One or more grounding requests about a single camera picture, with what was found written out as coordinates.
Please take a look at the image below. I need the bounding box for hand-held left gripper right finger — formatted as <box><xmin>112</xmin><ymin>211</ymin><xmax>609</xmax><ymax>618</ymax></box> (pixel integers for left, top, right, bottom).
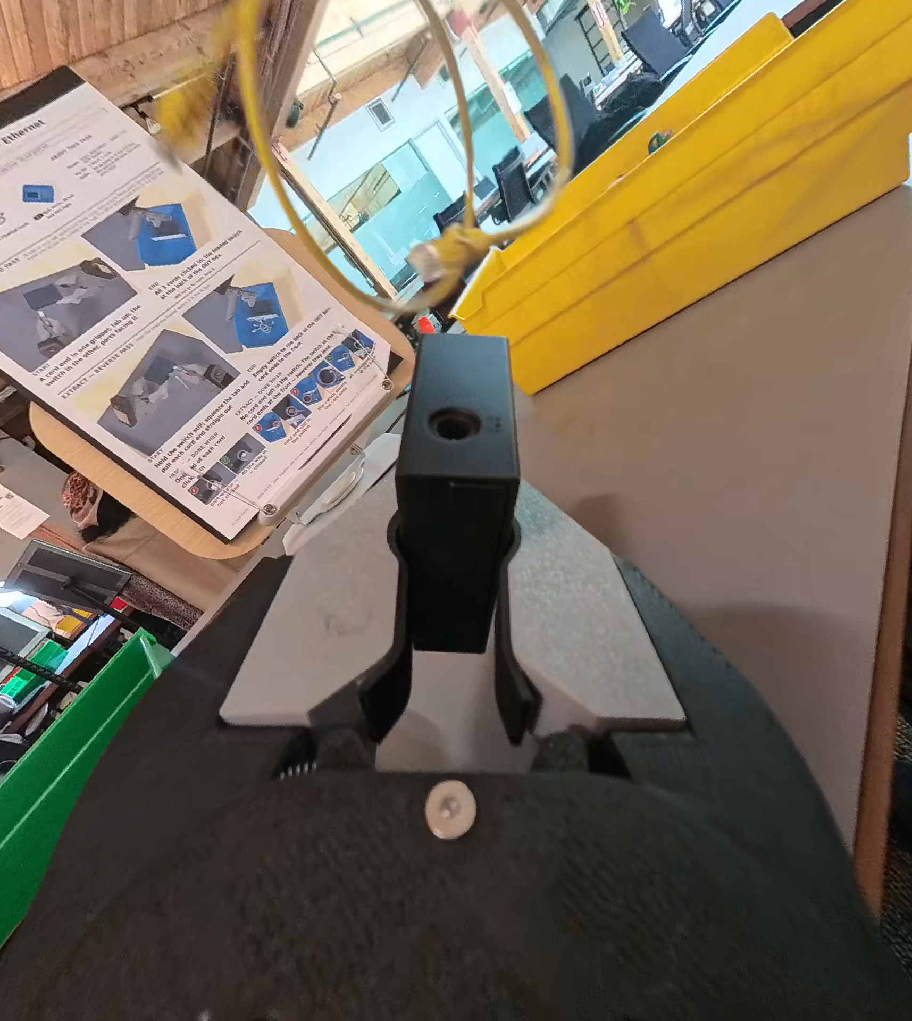
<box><xmin>492</xmin><ymin>481</ymin><xmax>688</xmax><ymax>746</ymax></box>

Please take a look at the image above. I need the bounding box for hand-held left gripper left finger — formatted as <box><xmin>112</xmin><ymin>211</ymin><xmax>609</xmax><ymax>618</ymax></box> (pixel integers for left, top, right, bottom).
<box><xmin>218</xmin><ymin>487</ymin><xmax>412</xmax><ymax>744</ymax></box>

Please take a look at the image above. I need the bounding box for black network switch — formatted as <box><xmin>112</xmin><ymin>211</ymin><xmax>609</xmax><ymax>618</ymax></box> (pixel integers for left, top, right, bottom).
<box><xmin>394</xmin><ymin>335</ymin><xmax>521</xmax><ymax>654</ymax></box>

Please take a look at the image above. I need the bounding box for green plastic bin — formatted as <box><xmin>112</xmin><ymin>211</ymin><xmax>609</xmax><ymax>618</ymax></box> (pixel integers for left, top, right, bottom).
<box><xmin>0</xmin><ymin>629</ymin><xmax>173</xmax><ymax>990</ymax></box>

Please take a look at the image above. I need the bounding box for yellow ethernet cable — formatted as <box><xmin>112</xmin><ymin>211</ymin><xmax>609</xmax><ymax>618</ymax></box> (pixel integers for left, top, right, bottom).
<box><xmin>154</xmin><ymin>0</ymin><xmax>576</xmax><ymax>314</ymax></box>

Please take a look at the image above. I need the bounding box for yellow plastic bin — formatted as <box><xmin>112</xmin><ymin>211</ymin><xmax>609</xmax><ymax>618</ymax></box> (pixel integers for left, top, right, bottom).
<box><xmin>449</xmin><ymin>0</ymin><xmax>912</xmax><ymax>396</ymax></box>

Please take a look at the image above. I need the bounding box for white stand base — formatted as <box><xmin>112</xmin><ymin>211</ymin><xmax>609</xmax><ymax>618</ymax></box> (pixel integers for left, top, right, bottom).
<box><xmin>260</xmin><ymin>434</ymin><xmax>405</xmax><ymax>551</ymax></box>

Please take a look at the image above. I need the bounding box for wooden display board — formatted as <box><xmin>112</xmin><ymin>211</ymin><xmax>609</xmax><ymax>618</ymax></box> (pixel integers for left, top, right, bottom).
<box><xmin>29</xmin><ymin>227</ymin><xmax>417</xmax><ymax>561</ymax></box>

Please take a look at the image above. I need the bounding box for small white card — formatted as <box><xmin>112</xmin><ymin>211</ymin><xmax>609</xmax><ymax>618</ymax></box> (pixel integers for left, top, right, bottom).
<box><xmin>0</xmin><ymin>482</ymin><xmax>50</xmax><ymax>537</ymax></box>

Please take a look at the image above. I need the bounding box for printed instruction sheet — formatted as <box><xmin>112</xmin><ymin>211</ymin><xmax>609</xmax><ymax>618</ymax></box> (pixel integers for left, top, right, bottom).
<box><xmin>0</xmin><ymin>65</ymin><xmax>393</xmax><ymax>535</ymax></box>

